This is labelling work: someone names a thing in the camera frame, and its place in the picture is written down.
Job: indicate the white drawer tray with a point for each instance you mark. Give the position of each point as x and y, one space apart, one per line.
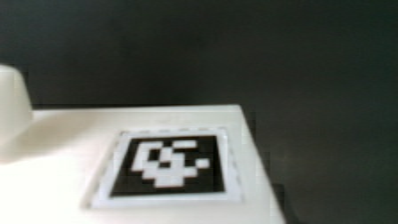
128 166

